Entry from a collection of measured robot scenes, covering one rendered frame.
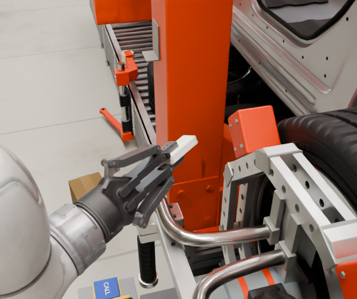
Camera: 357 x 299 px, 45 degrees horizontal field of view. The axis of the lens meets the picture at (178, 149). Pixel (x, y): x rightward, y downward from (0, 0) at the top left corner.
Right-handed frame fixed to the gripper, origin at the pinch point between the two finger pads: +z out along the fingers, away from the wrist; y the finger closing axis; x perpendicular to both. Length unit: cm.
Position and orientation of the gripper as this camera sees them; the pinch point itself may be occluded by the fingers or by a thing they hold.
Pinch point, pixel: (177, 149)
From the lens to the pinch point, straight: 73.4
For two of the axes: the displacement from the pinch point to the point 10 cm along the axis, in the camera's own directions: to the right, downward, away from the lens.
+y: -3.6, -8.5, -4.0
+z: 6.3, -5.3, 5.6
